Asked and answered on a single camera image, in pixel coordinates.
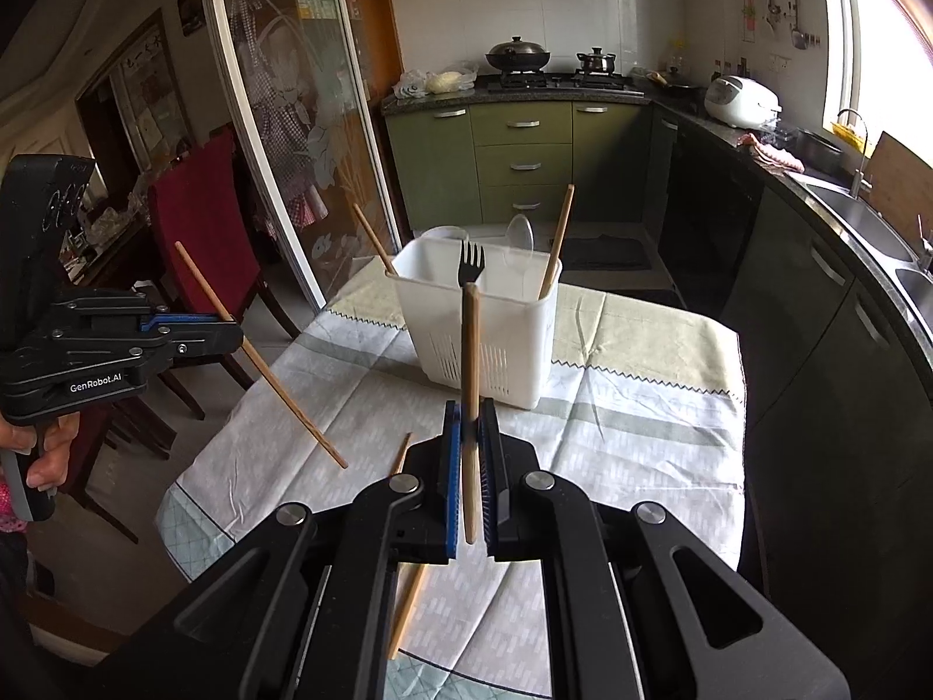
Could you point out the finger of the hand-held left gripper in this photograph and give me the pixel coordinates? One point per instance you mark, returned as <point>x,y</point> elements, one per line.
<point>189,319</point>
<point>211,346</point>

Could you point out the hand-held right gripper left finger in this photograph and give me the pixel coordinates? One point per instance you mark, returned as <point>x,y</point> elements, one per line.
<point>453,481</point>

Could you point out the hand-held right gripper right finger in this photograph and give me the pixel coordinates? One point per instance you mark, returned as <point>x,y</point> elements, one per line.
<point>490,481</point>

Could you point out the long wooden chopstick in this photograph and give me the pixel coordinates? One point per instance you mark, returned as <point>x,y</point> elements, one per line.
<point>372,237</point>
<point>557,240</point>
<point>470,350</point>
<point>291,397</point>
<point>404,612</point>

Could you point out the white plastic utensil holder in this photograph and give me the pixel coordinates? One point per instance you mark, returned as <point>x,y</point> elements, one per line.
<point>430,321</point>

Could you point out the black plastic fork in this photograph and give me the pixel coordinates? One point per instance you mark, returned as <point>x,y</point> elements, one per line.
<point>470,262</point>

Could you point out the clear plastic spoon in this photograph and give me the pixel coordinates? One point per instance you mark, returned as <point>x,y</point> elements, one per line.
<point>520,233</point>

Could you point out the person's left hand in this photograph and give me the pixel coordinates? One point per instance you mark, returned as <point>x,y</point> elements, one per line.
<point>58,452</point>

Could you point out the red upholstered chair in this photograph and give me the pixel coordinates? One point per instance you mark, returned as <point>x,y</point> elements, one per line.
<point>197,233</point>
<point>95,445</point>

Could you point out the cluttered wooden table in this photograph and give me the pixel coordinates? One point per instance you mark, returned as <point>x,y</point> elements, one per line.
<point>109,233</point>

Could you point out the pale checked tablecloth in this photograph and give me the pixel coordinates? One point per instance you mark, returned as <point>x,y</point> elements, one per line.
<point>641,415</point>

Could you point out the red patterned clothing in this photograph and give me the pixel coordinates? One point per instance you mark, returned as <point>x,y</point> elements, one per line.
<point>11,514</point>

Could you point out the checkered hanging apron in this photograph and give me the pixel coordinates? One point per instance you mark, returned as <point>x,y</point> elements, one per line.
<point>288,153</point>

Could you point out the frosted sliding glass door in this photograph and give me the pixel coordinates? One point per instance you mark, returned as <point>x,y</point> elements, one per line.
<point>291,87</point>

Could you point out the dark floor mat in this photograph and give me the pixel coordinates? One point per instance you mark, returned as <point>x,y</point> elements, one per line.
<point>605,253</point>

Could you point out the white plastic bag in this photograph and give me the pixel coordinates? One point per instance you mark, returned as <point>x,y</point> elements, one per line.
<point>409,86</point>

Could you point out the green base cabinets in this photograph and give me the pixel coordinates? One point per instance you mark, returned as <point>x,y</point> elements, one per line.
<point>517,153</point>

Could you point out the dark base cabinets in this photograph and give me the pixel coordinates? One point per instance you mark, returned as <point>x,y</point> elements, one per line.
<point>802,343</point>

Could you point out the clear bag of pale food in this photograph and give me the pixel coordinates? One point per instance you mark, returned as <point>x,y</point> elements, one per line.
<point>448,80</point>

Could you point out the black gas stove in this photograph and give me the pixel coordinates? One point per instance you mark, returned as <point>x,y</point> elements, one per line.
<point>568,84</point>

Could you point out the black wok with lid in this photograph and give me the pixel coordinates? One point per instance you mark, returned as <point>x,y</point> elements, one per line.
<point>517,55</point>

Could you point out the dark kitchen countertop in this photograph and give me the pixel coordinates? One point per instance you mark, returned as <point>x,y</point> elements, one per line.
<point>824,208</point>

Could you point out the pink dish cloth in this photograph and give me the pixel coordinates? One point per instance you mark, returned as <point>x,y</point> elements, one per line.
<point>772,154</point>

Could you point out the small black pot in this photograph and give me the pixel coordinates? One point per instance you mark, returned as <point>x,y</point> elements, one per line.
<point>596,62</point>

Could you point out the black frying pan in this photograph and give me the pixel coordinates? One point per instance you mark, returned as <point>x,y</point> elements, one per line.
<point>674,82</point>

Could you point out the white rice cooker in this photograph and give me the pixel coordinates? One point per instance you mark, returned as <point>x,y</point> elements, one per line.
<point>740,102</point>

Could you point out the steel double sink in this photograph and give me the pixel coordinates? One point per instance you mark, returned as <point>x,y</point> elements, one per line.
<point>867,222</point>

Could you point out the black cooking pot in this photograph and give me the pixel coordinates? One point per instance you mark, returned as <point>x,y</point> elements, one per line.
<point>820,146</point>

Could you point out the small steel faucet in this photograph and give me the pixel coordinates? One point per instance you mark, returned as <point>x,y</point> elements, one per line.
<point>859,175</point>

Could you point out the tall steel faucet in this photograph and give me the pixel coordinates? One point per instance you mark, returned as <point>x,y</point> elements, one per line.
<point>927,248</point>

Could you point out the yellow sponge holder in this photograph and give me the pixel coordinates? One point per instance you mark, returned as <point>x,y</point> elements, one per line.
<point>845,135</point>

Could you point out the wooden cutting board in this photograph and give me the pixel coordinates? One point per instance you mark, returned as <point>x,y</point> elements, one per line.
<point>900,175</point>

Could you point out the red hanging ornament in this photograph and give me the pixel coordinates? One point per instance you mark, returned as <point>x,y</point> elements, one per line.
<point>748,11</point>

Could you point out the hanging metal scoop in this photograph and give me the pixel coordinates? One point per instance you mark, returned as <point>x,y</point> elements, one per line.
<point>799,33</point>

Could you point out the hanging metal ladle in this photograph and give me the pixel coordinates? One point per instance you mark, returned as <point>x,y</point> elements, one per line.
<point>771,7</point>

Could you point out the kitchen window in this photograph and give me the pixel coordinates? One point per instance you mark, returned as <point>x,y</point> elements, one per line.
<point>889,22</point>

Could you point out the dark wall poster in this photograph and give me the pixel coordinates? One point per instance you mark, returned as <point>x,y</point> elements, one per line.
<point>191,11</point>

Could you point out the white wall outlet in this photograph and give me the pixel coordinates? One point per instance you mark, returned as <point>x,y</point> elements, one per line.
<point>780,63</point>

